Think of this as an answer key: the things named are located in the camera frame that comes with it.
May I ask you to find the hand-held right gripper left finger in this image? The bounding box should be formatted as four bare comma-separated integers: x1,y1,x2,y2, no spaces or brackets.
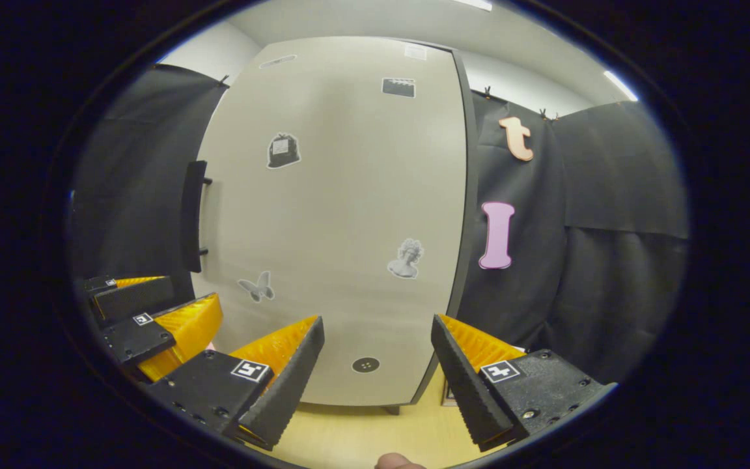
145,315,326,452

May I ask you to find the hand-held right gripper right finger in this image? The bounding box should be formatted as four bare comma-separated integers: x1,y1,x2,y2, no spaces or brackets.
430,314,617,454

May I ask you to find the black door handle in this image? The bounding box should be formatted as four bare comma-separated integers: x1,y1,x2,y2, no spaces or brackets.
182,160,212,274

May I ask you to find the grey cabinet door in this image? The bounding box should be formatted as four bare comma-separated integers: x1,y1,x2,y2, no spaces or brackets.
191,36,468,408

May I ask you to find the black backdrop cloth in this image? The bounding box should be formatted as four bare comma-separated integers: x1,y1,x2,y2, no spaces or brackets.
72,64,229,307
456,91,568,352
544,101,689,385

